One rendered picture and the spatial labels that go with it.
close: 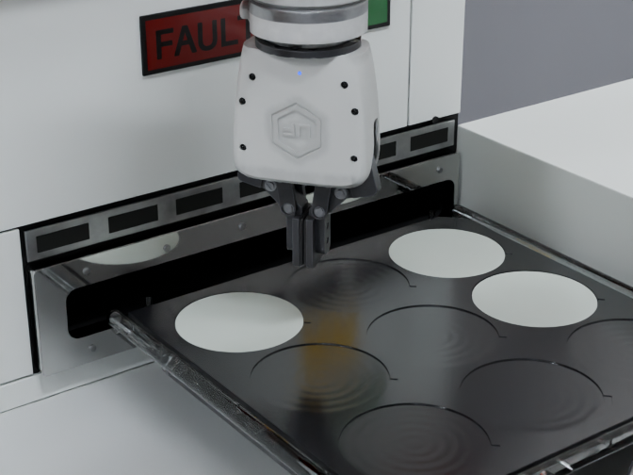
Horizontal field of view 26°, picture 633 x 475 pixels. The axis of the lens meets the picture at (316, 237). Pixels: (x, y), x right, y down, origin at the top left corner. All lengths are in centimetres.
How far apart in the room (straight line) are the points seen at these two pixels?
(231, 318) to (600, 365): 29
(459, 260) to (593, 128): 22
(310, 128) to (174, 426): 28
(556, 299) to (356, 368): 20
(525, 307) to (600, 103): 34
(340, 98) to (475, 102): 283
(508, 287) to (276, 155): 26
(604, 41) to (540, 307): 221
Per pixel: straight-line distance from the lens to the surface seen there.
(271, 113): 97
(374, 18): 121
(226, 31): 112
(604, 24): 328
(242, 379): 100
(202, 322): 108
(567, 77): 342
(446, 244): 121
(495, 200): 129
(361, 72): 95
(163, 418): 111
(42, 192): 108
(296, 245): 102
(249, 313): 109
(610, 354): 106
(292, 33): 93
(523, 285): 115
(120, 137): 110
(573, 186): 121
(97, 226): 111
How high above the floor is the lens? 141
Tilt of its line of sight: 24 degrees down
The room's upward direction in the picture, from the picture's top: straight up
